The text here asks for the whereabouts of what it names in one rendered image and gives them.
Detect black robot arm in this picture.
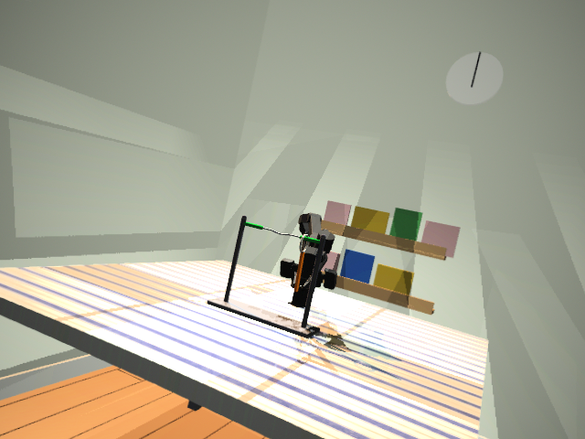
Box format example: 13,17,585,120
288,213,335,308

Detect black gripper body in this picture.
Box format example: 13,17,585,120
280,258,337,290

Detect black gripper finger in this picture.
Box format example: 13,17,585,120
303,271,322,289
291,264,298,286

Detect orange handle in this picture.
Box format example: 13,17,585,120
294,234,309,292

